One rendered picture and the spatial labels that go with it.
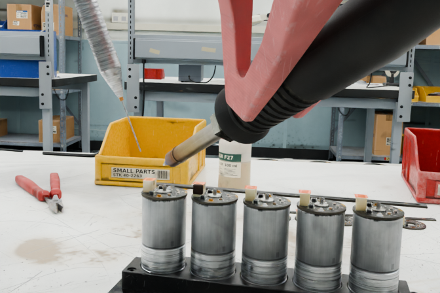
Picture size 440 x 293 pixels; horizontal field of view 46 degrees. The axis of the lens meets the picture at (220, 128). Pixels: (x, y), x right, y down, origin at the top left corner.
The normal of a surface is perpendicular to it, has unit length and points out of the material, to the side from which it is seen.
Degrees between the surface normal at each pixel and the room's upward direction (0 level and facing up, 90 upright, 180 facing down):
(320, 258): 90
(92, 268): 0
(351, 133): 90
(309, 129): 90
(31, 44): 90
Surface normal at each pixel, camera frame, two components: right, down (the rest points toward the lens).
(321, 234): -0.08, 0.14
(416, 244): 0.03, -0.99
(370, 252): -0.49, 0.11
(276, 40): -0.88, 0.35
